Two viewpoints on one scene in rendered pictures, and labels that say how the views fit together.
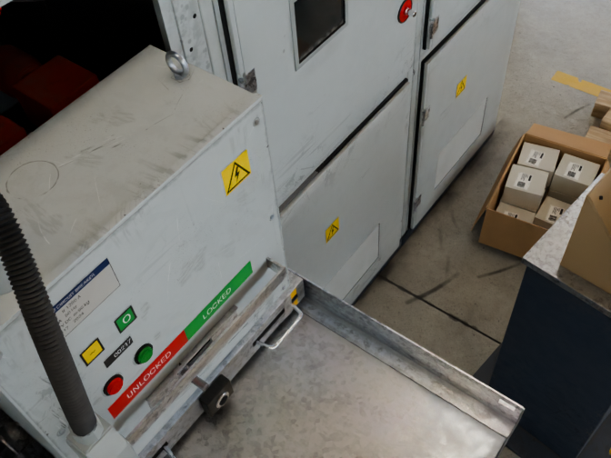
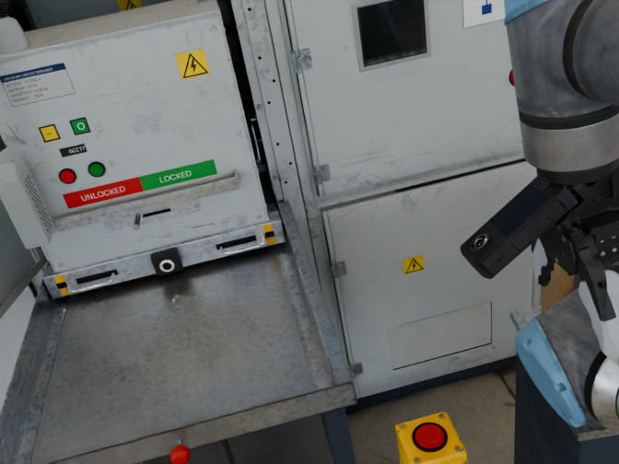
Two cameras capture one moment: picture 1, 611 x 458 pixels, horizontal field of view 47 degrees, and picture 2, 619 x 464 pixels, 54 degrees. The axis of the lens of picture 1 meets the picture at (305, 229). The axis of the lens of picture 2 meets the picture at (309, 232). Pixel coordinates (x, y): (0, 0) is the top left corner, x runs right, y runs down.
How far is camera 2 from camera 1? 0.93 m
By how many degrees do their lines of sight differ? 37
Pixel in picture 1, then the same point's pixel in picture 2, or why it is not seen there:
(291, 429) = (192, 309)
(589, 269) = not seen: hidden behind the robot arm
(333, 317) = (290, 263)
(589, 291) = not seen: hidden behind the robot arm
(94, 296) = (52, 87)
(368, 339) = (297, 284)
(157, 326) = (111, 155)
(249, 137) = (206, 40)
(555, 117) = not seen: outside the picture
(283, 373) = (225, 279)
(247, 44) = (302, 24)
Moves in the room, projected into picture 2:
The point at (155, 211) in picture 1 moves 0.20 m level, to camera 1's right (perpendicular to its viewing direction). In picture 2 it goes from (109, 51) to (180, 56)
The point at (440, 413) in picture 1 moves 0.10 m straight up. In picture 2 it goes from (289, 350) to (279, 309)
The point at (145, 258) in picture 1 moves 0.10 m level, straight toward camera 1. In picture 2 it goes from (99, 86) to (69, 106)
